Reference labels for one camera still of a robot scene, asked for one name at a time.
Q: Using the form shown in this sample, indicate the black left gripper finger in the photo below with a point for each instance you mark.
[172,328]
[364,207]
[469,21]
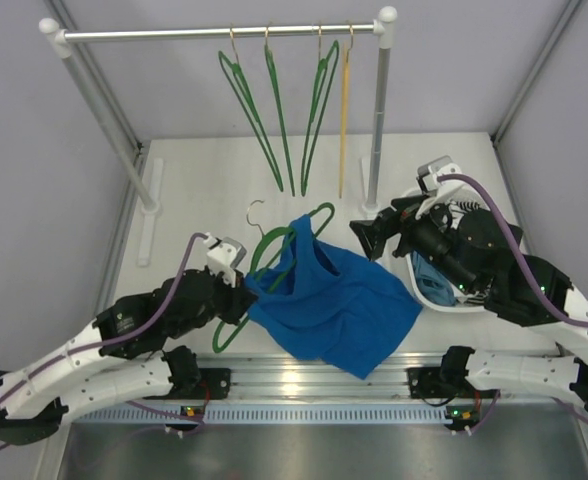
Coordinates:
[234,313]
[247,296]

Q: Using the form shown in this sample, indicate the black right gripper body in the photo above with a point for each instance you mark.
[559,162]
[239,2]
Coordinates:
[432,237]

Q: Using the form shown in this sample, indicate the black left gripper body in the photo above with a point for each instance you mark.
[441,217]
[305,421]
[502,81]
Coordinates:
[233,301]

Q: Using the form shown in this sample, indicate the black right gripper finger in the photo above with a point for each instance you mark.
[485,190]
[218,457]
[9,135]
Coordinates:
[375,242]
[383,226]

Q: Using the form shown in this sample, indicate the blue tank top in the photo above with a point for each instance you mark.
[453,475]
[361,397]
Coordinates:
[323,302]

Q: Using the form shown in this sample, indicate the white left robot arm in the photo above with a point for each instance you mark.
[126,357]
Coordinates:
[119,356]

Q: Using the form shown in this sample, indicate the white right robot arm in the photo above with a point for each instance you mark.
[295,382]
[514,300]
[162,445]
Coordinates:
[520,325]

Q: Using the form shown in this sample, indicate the yellow hanger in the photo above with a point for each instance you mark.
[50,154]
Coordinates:
[344,111]

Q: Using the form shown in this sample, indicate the striped black white garment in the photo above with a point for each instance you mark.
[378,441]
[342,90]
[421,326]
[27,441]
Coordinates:
[463,206]

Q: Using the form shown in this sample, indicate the light blue garment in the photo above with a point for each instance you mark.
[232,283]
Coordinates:
[431,283]

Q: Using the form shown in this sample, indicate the white laundry basket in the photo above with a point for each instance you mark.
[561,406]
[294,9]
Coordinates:
[479,246]

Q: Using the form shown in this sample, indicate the metal clothes rack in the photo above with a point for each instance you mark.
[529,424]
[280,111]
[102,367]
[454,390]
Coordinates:
[69,47]

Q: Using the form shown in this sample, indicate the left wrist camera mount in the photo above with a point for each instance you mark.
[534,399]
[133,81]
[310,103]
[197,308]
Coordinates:
[223,258]

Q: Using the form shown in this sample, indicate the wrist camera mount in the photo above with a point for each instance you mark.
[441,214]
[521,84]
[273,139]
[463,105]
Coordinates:
[438,191]
[223,258]

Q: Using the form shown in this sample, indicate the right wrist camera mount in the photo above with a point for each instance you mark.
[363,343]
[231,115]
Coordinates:
[438,191]

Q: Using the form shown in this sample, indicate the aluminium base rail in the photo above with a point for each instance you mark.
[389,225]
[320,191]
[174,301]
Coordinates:
[299,375]

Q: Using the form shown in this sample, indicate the perforated cable duct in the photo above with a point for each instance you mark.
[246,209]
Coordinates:
[273,414]

